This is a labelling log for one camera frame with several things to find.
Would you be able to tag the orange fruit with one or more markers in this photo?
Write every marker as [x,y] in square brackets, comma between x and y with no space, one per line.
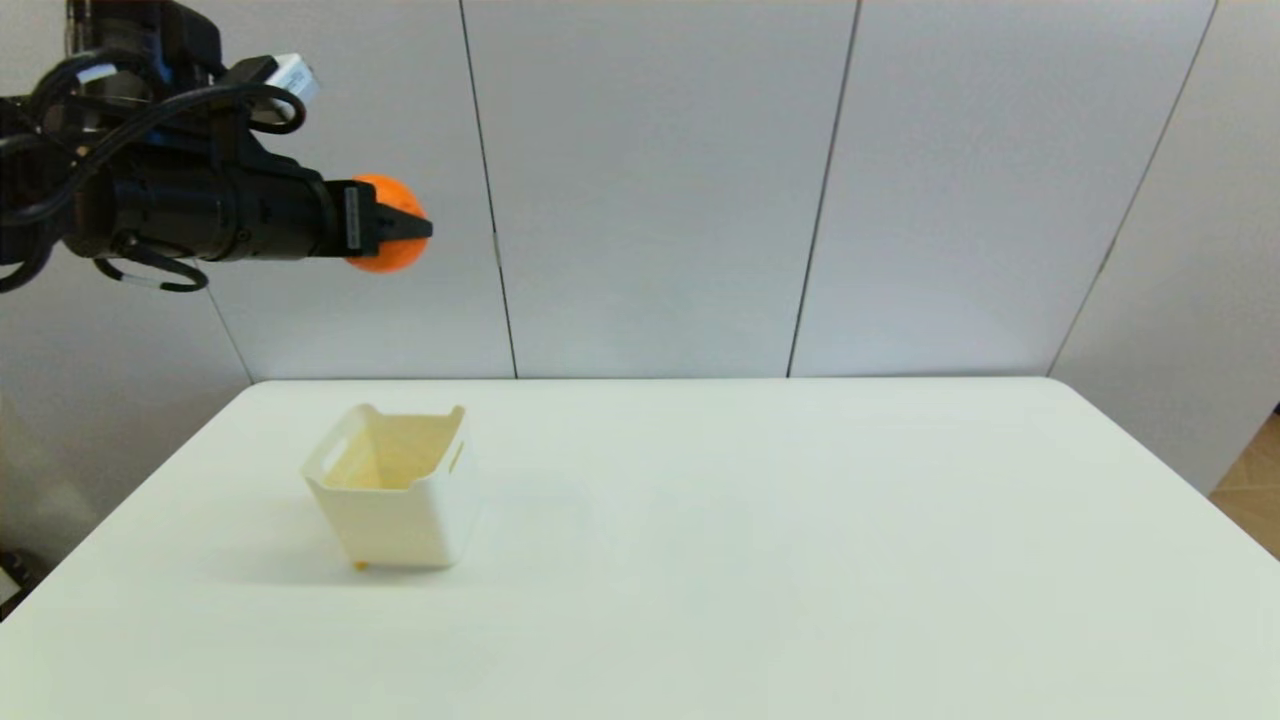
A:
[392,258]

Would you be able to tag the white plastic bin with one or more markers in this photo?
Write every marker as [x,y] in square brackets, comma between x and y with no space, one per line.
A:
[400,525]

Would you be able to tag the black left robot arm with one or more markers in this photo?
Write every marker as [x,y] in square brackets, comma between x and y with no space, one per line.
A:
[150,215]

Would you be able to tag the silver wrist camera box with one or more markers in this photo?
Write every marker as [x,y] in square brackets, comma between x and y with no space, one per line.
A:
[295,78]

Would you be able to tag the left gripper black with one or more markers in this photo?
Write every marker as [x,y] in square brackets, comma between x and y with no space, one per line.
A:
[285,215]

